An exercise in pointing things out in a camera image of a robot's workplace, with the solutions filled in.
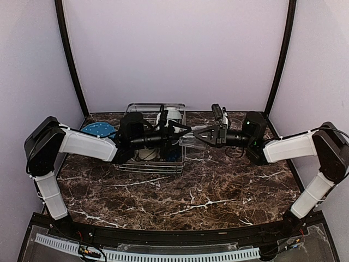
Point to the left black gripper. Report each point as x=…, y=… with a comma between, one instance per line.
x=172, y=137

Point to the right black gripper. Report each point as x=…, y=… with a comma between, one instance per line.
x=217, y=135

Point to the clear glass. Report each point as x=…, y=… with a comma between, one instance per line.
x=190, y=141

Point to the dark blue mug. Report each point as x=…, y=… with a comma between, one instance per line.
x=174, y=155

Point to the wire metal dish rack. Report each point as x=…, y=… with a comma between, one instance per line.
x=152, y=163

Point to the blue dotted plate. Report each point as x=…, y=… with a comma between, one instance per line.
x=102, y=129

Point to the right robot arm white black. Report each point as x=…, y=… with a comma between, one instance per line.
x=327, y=143

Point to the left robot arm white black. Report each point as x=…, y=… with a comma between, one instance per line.
x=52, y=138

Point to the pale green bowl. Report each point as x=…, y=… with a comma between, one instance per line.
x=173, y=114

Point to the cream ribbed cup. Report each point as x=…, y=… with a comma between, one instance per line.
x=146, y=154

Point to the white right gripper bracket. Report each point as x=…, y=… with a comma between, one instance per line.
x=224, y=120

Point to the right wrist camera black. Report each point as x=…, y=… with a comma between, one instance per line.
x=217, y=112

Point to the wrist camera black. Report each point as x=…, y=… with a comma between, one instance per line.
x=162, y=116
x=217, y=112

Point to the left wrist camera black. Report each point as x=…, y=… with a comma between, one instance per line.
x=162, y=116

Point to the right black frame post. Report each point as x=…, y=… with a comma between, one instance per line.
x=282, y=56

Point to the black frame post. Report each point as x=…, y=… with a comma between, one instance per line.
x=282, y=56
x=69, y=57

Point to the black front rail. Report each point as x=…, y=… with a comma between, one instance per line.
x=265, y=234

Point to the white slotted cable duct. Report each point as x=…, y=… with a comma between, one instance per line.
x=144, y=253

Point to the left black frame post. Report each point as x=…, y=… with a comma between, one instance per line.
x=69, y=57

